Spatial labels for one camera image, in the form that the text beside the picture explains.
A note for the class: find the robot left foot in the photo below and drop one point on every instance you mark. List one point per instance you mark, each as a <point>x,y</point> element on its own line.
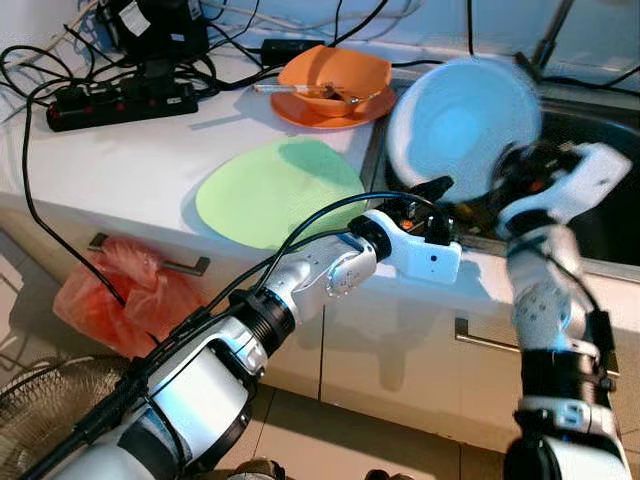
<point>258,469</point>

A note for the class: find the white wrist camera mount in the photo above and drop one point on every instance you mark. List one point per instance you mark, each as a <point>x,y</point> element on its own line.
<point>430,262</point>
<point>595,180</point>

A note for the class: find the white kitchen cabinet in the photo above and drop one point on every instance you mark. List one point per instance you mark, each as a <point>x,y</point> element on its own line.
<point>400,340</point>

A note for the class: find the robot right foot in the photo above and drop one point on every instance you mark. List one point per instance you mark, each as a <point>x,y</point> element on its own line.
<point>390,475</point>

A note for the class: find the green plate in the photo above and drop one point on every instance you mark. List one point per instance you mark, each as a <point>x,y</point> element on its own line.
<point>260,195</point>

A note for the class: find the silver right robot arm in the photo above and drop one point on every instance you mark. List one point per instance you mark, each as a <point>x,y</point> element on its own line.
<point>545,290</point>

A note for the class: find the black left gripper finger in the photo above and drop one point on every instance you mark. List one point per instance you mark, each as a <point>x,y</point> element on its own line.
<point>430,190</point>

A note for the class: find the white bowl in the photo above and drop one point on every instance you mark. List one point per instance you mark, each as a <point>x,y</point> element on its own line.
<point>450,125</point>

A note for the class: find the red plastic bag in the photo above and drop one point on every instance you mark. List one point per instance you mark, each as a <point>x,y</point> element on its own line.
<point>110,300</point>

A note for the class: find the white tipped wooden chopstick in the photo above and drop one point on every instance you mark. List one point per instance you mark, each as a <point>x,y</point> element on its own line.
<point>285,90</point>

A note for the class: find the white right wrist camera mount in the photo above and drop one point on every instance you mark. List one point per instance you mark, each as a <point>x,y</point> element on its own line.
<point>595,180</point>

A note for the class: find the black power strip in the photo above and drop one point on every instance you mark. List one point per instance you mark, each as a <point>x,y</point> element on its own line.
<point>120,108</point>

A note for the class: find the stainless steel sink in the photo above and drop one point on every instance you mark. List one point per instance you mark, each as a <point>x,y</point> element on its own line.
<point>620,225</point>

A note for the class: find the chrome sink faucet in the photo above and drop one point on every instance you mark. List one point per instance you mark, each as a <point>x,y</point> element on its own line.
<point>553,35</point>

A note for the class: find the small black adapter brick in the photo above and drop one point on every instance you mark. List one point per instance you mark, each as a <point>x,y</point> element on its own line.
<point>290,50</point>

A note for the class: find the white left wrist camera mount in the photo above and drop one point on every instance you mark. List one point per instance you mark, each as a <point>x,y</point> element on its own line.
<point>430,262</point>

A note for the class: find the orange bowl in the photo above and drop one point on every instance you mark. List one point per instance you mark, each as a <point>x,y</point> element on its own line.
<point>330,68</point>

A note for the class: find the large black power adapter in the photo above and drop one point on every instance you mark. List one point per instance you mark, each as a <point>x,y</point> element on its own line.
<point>160,30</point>

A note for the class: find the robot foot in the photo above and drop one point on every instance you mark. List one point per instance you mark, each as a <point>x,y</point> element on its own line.
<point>258,469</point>
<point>390,475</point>

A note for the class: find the orange plate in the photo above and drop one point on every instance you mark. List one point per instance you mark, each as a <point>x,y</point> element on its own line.
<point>330,118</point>

